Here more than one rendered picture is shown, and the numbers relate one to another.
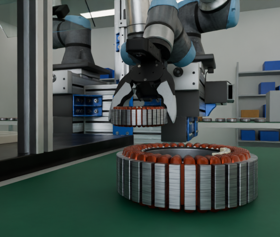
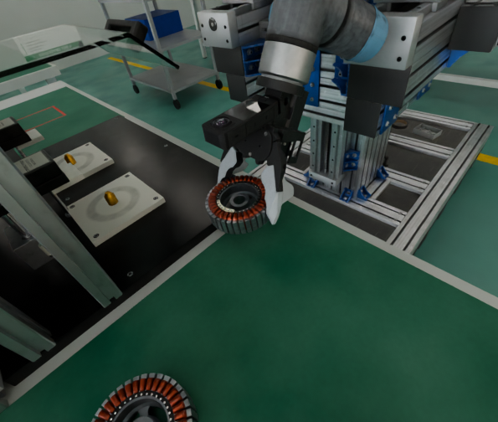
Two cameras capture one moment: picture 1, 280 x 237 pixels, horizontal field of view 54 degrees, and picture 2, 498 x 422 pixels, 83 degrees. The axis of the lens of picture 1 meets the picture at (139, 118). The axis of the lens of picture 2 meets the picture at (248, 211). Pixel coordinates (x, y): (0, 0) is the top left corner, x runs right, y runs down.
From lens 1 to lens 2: 0.45 m
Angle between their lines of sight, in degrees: 52
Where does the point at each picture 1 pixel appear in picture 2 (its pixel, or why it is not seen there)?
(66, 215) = not seen: outside the picture
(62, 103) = (232, 58)
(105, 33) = not seen: outside the picture
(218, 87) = (484, 19)
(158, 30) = (276, 59)
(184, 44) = (351, 40)
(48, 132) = (110, 290)
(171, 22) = (307, 28)
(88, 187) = (109, 387)
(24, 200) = (63, 403)
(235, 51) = not seen: outside the picture
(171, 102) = (272, 203)
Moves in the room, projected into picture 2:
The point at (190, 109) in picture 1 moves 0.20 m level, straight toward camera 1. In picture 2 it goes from (390, 95) to (355, 137)
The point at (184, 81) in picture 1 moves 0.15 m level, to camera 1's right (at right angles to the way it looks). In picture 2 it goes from (384, 53) to (475, 53)
